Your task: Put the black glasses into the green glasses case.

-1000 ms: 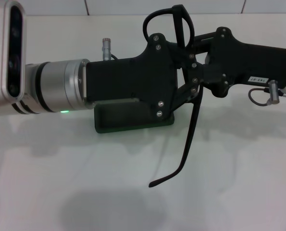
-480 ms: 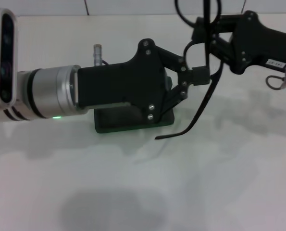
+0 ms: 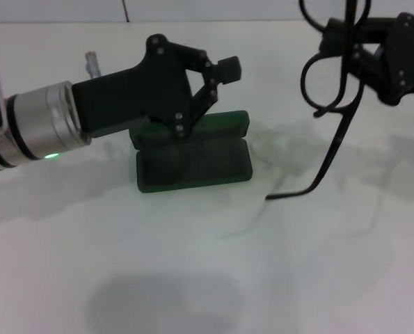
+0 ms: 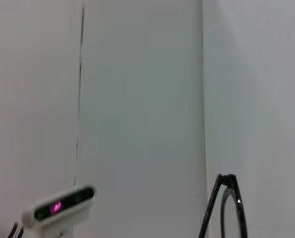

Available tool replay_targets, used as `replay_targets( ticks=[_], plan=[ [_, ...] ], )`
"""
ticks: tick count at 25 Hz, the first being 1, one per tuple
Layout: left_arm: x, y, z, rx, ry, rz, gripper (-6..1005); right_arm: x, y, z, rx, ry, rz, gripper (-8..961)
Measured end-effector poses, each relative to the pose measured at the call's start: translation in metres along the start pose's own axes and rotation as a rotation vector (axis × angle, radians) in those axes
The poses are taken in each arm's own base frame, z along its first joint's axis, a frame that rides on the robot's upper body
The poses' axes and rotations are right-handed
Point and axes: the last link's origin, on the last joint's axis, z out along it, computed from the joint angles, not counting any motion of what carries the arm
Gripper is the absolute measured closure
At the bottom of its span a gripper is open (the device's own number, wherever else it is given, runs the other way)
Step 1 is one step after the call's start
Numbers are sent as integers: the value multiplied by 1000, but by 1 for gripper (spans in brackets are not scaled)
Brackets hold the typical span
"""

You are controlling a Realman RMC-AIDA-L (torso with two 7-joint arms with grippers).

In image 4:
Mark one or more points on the black glasses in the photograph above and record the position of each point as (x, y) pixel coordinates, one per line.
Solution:
(241, 205)

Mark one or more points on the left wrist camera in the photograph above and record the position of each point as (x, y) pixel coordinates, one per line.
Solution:
(58, 205)

